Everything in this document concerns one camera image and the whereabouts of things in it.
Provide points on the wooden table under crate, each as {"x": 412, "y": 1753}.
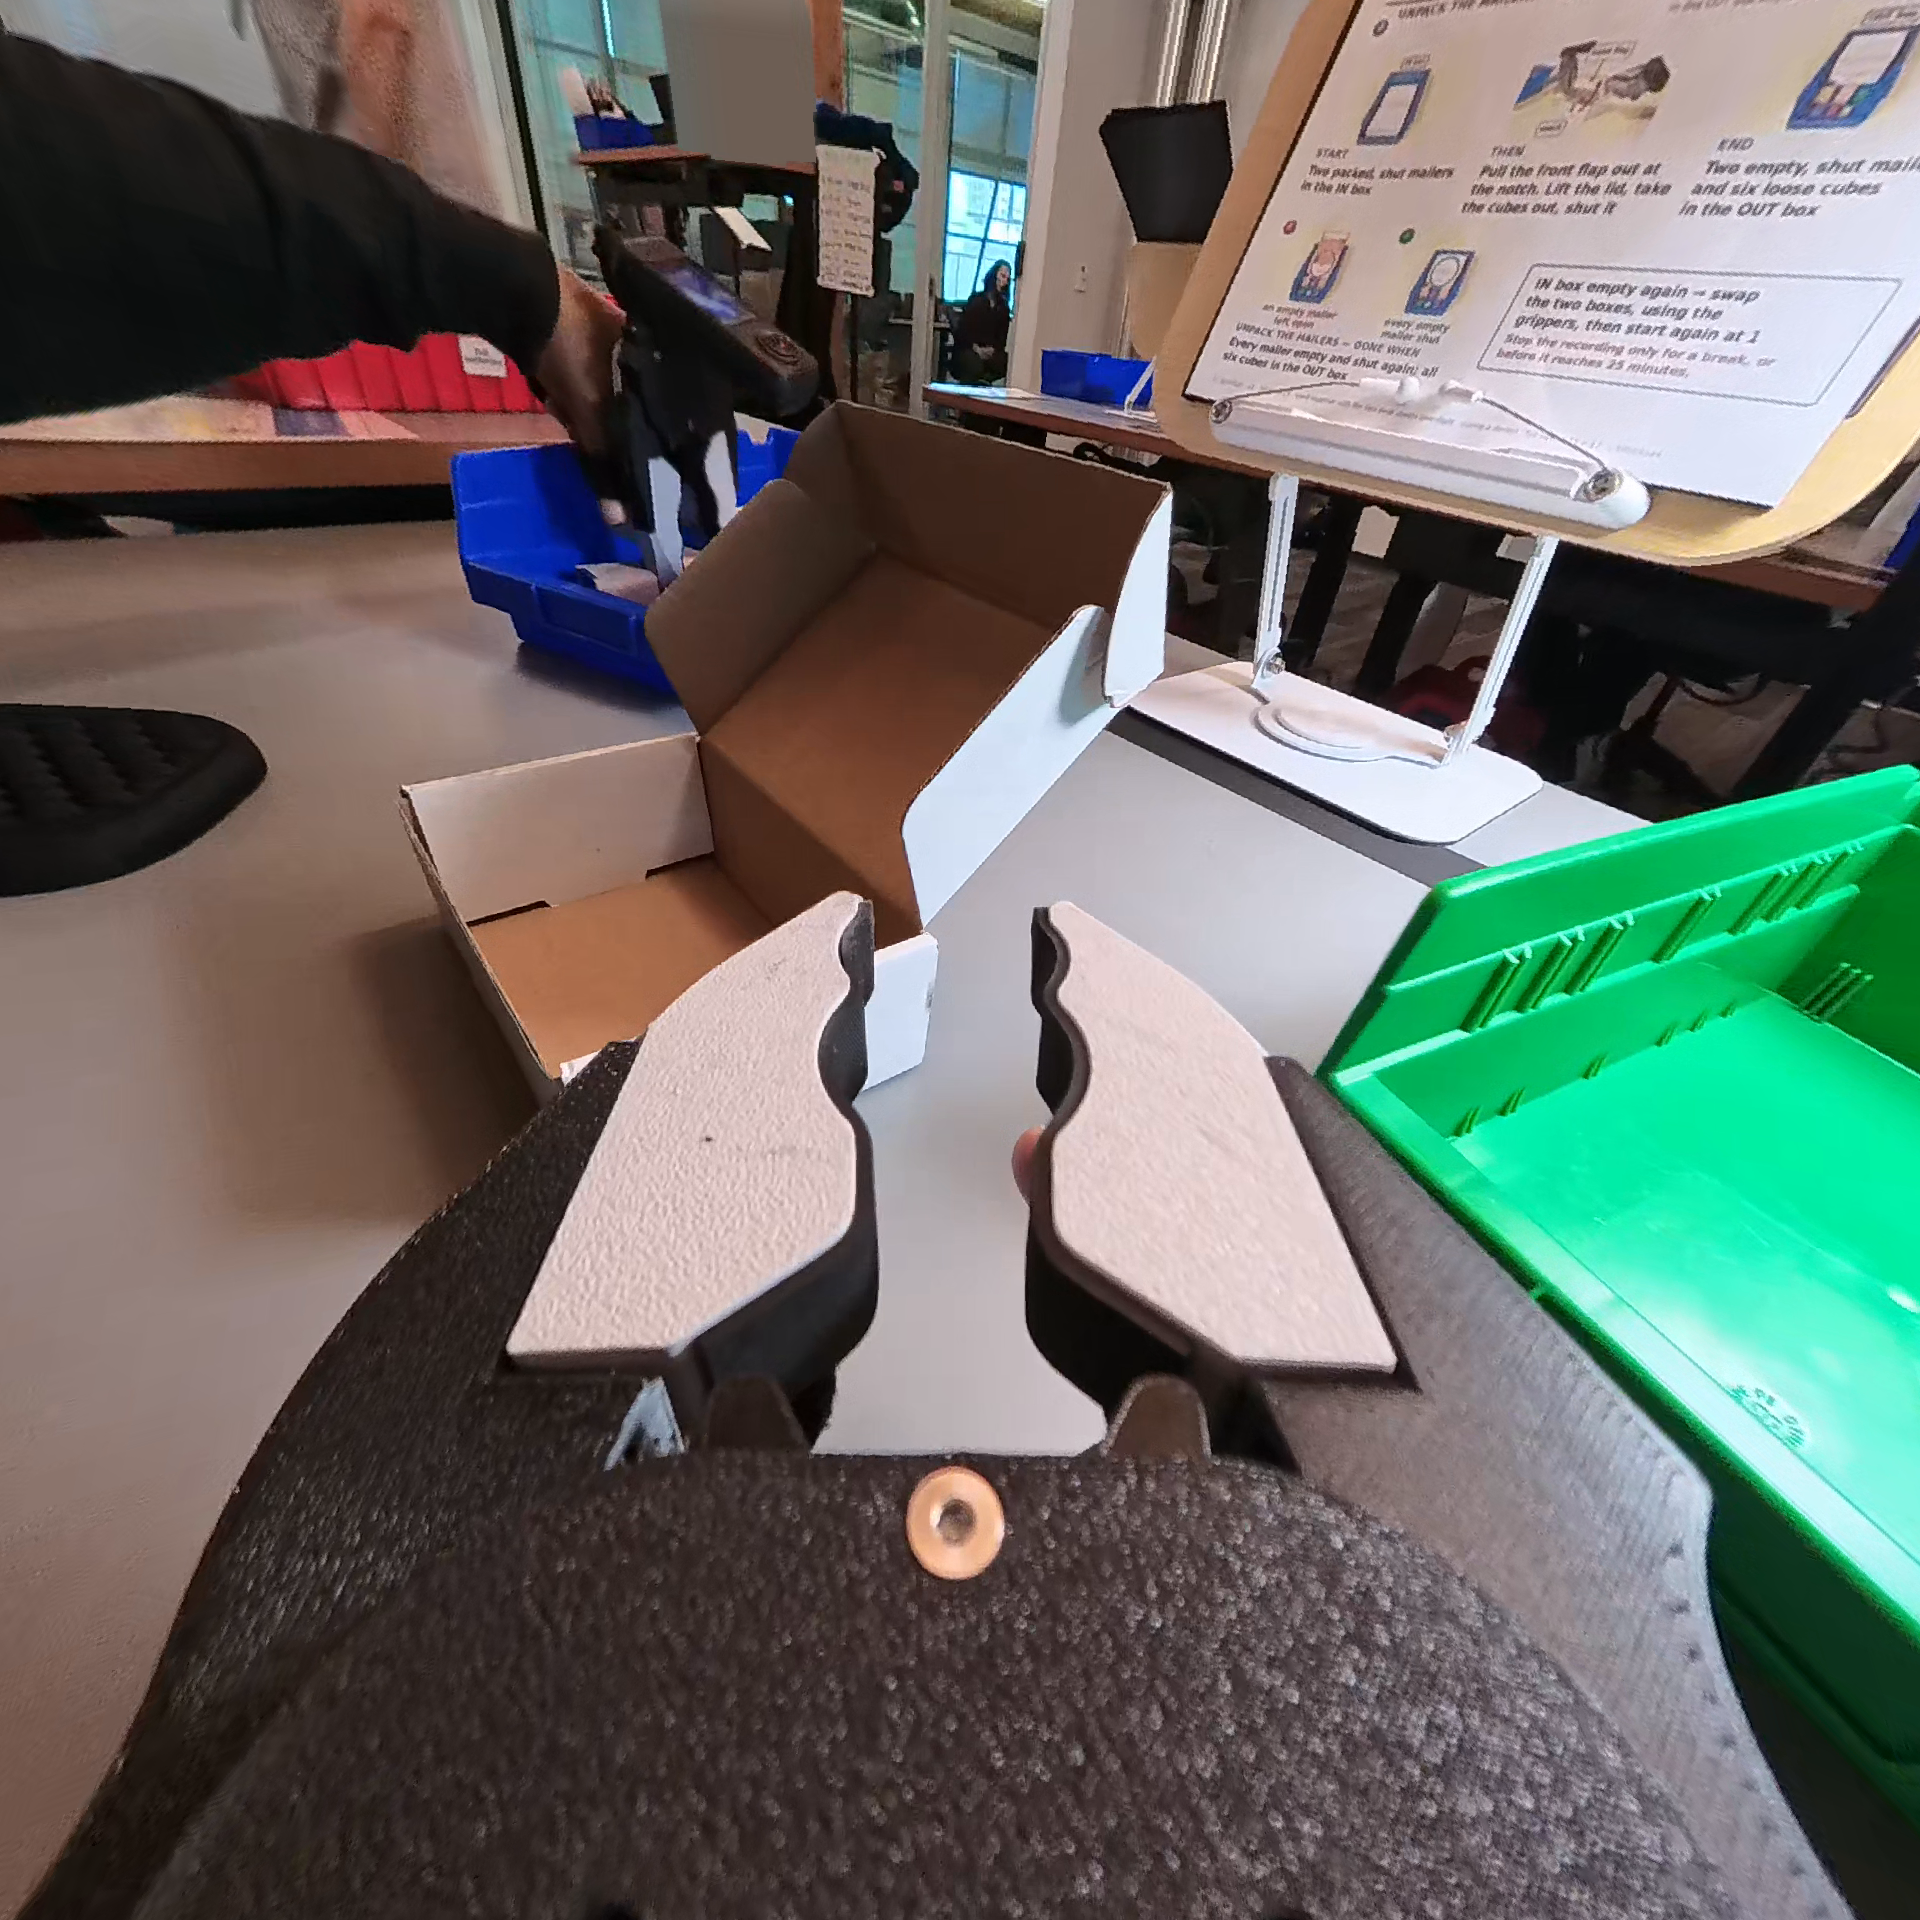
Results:
{"x": 225, "y": 452}

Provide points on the person's right hand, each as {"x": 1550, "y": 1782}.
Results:
{"x": 1029, "y": 1167}

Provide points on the red backpack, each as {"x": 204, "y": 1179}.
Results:
{"x": 1463, "y": 706}

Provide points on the black monitor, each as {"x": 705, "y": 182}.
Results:
{"x": 1171, "y": 172}

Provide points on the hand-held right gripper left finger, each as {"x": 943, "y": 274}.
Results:
{"x": 705, "y": 1185}

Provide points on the person's left hand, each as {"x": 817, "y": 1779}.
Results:
{"x": 580, "y": 359}

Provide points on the grey desk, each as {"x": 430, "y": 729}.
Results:
{"x": 225, "y": 1126}

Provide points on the person's left forearm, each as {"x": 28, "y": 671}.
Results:
{"x": 225, "y": 225}

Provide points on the wooden board document stand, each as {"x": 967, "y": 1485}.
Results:
{"x": 1349, "y": 751}

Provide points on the red plastic crate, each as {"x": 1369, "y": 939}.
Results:
{"x": 389, "y": 375}

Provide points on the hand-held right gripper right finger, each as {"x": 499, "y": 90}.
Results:
{"x": 1201, "y": 1185}

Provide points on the green plastic bin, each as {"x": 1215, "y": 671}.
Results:
{"x": 1724, "y": 1201}

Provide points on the small blue plastic bin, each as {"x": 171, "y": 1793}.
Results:
{"x": 1095, "y": 379}

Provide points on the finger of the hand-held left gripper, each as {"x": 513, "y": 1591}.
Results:
{"x": 724, "y": 476}
{"x": 665, "y": 517}

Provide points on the black chair armrest pad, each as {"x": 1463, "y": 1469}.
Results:
{"x": 105, "y": 797}

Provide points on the white paper sign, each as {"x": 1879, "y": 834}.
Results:
{"x": 846, "y": 218}

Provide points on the printed instruction sheet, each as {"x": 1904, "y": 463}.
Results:
{"x": 1576, "y": 241}

